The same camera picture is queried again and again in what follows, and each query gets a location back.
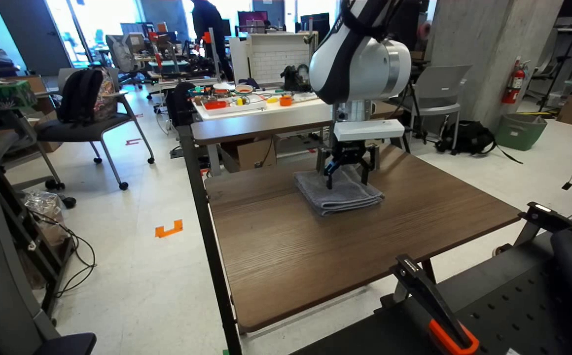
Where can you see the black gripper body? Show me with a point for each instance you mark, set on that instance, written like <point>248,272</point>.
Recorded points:
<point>349,150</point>

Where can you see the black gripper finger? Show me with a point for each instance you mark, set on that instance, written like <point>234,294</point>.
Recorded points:
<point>329,176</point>
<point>367,170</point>

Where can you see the grey towel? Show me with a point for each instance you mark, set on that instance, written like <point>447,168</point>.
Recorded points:
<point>337,196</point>

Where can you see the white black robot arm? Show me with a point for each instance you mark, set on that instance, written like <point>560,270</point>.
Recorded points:
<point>357,61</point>

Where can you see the small orange item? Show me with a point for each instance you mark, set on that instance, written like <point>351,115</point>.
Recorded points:
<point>286,101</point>

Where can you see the cardboard box under desk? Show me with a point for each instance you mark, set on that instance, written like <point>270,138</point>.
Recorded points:
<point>248,154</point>

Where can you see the wooden desk with grey legs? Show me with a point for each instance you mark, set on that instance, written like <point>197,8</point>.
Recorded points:
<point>258,125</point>

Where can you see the black kettle-shaped object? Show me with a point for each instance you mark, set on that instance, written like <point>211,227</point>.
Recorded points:
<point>294,79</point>

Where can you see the small yellow item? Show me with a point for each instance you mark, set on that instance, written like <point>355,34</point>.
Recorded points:
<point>270,101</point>

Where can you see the white tray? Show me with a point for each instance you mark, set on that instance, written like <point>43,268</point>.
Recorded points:
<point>252,107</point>

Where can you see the black backpack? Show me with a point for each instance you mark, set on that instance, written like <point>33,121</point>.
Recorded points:
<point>465,136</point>

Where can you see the light grey plastic chair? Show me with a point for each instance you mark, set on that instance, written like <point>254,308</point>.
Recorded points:
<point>440,89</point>

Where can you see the white perforated panel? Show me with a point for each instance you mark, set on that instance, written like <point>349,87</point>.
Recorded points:
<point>266,55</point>

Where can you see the flat orange item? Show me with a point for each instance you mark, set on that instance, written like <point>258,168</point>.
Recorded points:
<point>215,103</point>

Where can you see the large black monitor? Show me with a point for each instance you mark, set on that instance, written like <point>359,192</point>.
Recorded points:
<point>420,32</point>

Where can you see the orange black bar clamp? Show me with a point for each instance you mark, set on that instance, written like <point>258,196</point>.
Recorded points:
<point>430,302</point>
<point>542,215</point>

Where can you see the green plastic bin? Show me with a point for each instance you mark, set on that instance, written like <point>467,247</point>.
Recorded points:
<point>518,130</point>

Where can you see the monitor with pink screen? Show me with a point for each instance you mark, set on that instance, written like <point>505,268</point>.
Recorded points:
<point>252,20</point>

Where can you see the concrete column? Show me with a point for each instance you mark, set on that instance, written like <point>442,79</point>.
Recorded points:
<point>475,46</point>

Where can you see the black bag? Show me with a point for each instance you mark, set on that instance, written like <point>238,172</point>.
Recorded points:
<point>179,103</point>

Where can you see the orange floor tape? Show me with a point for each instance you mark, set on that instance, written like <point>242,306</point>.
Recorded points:
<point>167,229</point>

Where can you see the red fire extinguisher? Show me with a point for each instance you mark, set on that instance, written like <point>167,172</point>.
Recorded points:
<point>513,81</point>

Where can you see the person in dark clothes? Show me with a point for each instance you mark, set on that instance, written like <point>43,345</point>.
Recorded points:
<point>209,32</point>

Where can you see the black perforated robot stand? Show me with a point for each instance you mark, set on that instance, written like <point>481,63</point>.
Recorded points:
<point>515,308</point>

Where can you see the grey mesh office chair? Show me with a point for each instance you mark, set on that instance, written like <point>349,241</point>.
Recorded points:
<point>124,52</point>

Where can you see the black jacket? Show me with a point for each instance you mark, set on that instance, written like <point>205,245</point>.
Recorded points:
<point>79,95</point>

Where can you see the black office chair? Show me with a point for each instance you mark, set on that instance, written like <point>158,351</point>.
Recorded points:
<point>69,130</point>

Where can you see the clear plastic bag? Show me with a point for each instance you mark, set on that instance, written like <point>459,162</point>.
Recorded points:
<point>41,205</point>

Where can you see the black metal cart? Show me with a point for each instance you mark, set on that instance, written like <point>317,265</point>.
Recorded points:
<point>10,164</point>

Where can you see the green crate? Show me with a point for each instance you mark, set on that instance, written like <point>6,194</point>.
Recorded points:
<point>0,91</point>

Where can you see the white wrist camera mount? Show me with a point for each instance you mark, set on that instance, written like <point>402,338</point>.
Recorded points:
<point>367,128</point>

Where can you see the black metal table frame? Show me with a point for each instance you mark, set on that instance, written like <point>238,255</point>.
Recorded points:
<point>199,209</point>

